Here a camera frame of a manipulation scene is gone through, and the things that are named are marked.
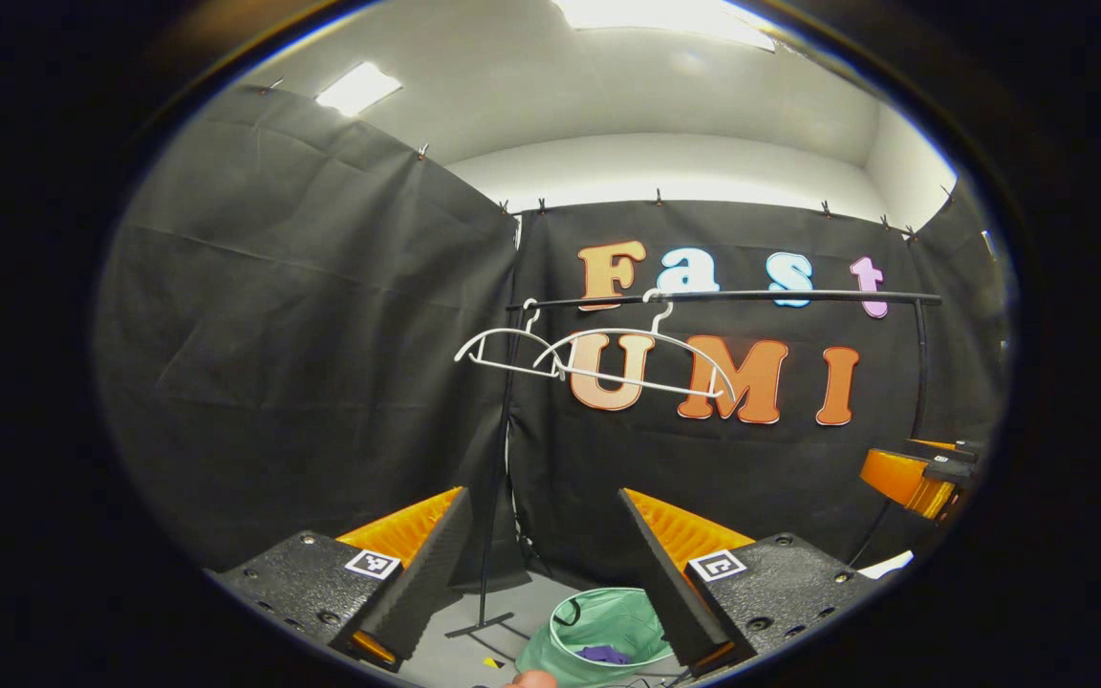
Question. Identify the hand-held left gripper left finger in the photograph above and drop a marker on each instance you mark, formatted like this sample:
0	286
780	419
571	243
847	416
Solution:
426	583

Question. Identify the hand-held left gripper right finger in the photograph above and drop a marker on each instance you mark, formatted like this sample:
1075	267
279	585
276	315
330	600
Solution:
670	592

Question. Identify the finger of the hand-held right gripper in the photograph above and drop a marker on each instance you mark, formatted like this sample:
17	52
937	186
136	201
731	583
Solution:
895	478
966	447

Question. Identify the green laundry hamper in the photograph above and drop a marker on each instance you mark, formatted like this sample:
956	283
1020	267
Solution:
608	621

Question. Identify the white plastic hanger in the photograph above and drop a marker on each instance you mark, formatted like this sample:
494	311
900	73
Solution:
498	333
641	333

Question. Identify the black metal clothes rack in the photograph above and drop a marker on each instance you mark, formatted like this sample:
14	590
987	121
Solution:
799	295

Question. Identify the plain black backdrop cloth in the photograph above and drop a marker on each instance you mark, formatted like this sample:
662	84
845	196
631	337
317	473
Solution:
321	334
961	315

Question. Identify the small ceiling light panel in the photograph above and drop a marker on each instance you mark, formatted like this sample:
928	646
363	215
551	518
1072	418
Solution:
357	89

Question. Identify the large ceiling light panel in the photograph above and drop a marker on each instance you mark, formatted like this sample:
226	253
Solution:
665	17

